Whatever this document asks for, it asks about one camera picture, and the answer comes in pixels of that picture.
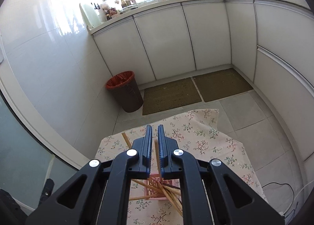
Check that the white countertop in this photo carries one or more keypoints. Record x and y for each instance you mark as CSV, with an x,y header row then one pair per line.
x,y
117,17

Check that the pale green cutting board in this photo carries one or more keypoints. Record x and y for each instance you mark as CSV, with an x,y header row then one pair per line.
x,y
90,15

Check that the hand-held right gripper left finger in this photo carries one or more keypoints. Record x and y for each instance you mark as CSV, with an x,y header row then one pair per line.
x,y
148,146

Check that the small figurines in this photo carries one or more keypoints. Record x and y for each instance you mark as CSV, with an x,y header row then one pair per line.
x,y
110,11

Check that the red trash bag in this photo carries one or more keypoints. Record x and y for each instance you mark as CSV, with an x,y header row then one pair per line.
x,y
120,80

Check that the bunch of wooden chopsticks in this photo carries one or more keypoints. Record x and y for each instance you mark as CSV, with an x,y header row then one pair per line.
x,y
169,194

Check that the frosted glass sliding door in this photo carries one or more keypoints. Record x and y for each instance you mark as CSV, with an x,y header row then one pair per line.
x,y
14,141

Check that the light wooden chopstick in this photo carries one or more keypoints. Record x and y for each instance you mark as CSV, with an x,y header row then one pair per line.
x,y
156,151
126,139

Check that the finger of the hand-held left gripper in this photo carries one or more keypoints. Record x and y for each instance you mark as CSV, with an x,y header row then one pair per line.
x,y
46,192

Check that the pink plastic basket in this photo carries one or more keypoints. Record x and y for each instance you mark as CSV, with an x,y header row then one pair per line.
x,y
153,190

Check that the white kitchen cabinets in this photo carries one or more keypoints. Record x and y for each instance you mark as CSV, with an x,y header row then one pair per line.
x,y
159,43

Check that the floral tablecloth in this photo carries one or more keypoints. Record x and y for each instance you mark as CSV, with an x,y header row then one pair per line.
x,y
196,141

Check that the brown woven floor mat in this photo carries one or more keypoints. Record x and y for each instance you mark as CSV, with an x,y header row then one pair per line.
x,y
171,96
220,85

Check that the brown wicker trash can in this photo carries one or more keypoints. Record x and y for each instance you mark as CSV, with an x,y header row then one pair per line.
x,y
130,97

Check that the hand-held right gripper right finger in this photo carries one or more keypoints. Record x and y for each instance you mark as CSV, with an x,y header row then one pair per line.
x,y
162,151

